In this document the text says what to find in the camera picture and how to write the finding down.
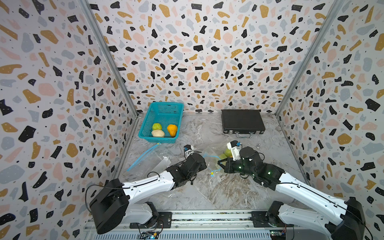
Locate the teal plastic basket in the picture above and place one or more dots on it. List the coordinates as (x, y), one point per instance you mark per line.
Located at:
(165, 114)

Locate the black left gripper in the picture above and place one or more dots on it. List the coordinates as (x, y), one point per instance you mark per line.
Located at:
(203, 165)

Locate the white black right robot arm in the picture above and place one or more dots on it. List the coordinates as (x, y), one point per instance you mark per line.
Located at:
(330, 216)

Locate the green fruit in right bag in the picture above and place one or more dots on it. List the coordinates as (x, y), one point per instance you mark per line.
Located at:
(228, 153)

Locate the beige fruit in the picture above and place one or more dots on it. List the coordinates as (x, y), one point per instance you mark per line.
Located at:
(158, 134)

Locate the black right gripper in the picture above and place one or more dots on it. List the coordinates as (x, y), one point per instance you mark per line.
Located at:
(228, 167)

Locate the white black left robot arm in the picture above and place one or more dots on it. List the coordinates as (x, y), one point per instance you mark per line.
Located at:
(118, 202)

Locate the clear zip-top bag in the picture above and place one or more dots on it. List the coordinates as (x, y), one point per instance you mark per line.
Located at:
(220, 152)
(143, 166)

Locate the green pear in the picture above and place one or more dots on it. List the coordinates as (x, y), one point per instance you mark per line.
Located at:
(222, 157)
(156, 126)

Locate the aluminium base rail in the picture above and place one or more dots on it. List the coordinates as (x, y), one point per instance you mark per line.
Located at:
(206, 225)

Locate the black ribbed carrying case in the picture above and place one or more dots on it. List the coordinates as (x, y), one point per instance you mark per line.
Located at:
(242, 122)

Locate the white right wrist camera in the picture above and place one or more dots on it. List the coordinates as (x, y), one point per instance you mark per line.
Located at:
(235, 147)

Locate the orange fruit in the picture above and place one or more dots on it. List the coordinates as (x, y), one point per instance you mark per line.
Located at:
(172, 130)

